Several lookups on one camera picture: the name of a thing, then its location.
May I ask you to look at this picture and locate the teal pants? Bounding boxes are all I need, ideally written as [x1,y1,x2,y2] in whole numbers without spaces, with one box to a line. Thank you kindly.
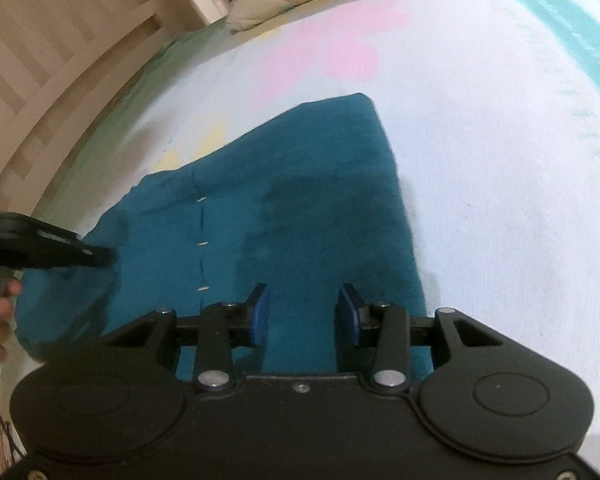
[14,92,429,382]

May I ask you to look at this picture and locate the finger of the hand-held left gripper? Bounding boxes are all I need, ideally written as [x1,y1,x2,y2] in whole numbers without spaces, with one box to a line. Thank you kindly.
[34,227,119,268]

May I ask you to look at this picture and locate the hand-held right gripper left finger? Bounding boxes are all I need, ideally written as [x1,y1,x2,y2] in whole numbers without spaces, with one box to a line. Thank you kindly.
[102,282,272,394]

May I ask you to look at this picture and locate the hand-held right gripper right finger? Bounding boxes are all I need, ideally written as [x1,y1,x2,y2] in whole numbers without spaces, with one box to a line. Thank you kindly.
[335,283,504,392]

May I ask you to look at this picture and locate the light wooden headboard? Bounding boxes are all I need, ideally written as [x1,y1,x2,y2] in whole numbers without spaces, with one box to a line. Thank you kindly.
[0,0,232,223]

